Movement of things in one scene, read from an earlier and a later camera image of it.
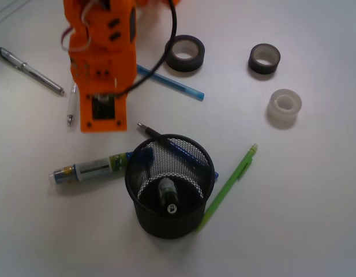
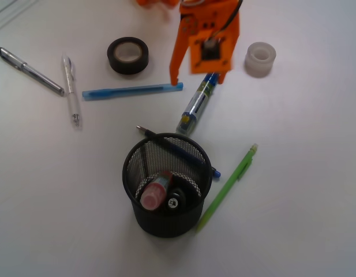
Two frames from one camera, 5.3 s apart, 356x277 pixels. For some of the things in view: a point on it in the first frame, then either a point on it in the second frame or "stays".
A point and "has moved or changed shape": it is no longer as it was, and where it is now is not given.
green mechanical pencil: x=235 y=176 stays
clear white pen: x=73 y=108 has moved or changed shape
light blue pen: x=172 y=83 has moved or changed shape
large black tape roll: x=186 y=55 has moved or changed shape
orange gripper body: x=102 y=42 → x=212 y=28
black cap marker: x=168 y=195 → x=176 y=201
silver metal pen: x=17 y=62 stays
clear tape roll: x=283 y=108 → x=259 y=59
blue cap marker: x=90 y=168 → x=198 y=100
